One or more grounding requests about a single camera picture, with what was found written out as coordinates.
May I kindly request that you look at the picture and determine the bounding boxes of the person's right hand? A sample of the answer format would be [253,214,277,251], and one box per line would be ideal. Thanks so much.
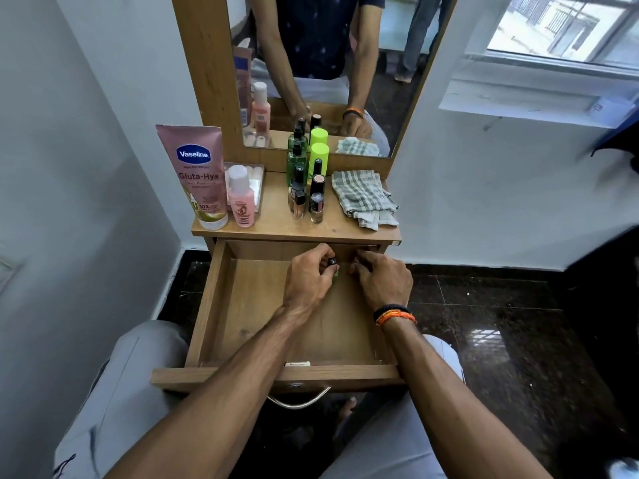
[349,249,414,315]

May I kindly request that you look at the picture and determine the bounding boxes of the person's left hand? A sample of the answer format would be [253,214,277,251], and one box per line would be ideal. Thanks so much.
[281,242,341,321]

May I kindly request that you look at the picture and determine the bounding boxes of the person's left forearm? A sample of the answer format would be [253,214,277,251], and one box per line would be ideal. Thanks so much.
[104,305,306,479]

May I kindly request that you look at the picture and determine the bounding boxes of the person's right forearm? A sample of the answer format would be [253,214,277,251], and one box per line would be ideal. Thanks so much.
[382,317,554,479]

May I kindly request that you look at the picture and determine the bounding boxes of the wooden dressing table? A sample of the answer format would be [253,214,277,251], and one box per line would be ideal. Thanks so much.
[170,0,460,267]

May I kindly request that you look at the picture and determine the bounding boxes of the foundation bottle black cap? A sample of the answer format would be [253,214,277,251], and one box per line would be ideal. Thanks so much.
[288,166,307,220]

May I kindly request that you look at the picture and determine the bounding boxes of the green checkered cloth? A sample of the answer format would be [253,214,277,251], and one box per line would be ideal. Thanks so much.
[331,169,400,231]

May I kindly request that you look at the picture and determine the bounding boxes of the wooden drawer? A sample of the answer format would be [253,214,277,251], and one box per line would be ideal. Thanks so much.
[150,238,406,395]

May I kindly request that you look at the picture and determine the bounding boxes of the lime green cylinder bottle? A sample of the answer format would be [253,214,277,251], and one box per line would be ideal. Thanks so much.
[308,142,330,179]

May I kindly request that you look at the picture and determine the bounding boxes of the green glass pump bottle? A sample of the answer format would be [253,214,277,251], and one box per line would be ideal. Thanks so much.
[286,141,308,188]

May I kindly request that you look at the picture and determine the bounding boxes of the small pink bottle white cap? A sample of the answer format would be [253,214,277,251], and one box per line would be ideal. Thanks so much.
[227,165,256,229]

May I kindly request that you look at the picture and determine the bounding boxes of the clear plastic box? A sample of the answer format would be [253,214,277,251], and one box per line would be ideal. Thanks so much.
[223,161,265,213]

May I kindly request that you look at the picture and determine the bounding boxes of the person's foot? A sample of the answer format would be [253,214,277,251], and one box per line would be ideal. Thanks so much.
[333,396,358,430]

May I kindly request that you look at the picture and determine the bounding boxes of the pink lotion tube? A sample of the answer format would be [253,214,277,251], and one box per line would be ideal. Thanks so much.
[155,124,229,231]

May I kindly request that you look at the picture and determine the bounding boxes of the mirror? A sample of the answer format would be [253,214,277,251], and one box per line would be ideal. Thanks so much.
[226,0,457,159]

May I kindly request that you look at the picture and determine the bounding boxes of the grey trousers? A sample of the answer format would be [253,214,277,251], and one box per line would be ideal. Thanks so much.
[52,319,466,479]

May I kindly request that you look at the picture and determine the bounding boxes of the white window sill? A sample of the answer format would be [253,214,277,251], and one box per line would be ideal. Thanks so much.
[438,52,639,130]

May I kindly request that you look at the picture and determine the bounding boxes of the dark cloth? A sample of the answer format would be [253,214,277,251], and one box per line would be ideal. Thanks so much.
[590,118,639,176]

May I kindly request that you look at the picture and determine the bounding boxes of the window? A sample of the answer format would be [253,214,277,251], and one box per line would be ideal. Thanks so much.
[485,0,639,71]

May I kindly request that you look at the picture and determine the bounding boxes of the black wrist bracelet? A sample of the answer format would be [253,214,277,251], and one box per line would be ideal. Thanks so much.
[373,304,411,323]

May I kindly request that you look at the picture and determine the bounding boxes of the orange wrist bracelet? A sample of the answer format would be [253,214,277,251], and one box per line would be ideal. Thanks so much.
[376,311,417,330]

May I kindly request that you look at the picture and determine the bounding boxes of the metal drawer handle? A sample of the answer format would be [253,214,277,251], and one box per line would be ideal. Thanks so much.
[267,385,333,410]

